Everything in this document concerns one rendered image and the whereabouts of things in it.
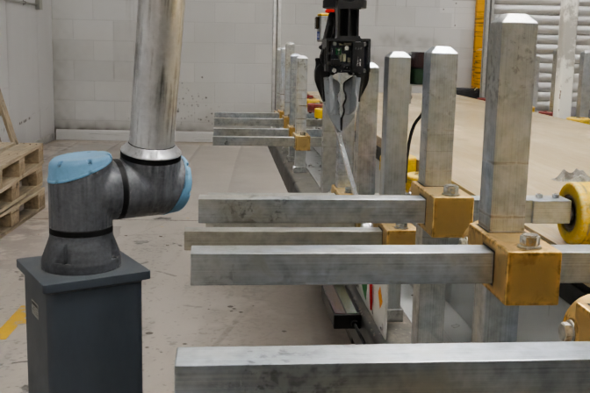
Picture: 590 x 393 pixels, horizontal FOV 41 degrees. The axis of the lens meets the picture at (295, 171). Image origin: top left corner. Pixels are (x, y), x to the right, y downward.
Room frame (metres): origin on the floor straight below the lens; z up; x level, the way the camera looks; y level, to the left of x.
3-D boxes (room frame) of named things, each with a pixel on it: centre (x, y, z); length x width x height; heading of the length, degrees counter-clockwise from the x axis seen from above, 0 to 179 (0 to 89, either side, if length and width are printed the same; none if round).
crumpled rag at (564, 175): (1.49, -0.53, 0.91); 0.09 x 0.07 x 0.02; 130
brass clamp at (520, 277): (0.75, -0.21, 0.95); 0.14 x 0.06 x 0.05; 5
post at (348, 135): (1.77, -0.11, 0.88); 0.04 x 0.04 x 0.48; 5
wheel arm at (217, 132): (2.97, 0.09, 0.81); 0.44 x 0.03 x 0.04; 95
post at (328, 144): (2.03, -0.09, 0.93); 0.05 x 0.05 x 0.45; 5
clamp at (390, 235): (1.25, -0.16, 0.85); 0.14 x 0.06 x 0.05; 5
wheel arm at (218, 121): (3.21, 0.11, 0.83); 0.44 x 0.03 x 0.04; 95
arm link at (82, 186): (1.90, 0.51, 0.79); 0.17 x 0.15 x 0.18; 124
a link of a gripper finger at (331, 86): (1.31, -0.06, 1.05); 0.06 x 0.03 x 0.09; 5
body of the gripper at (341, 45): (1.31, -0.08, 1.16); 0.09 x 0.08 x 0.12; 5
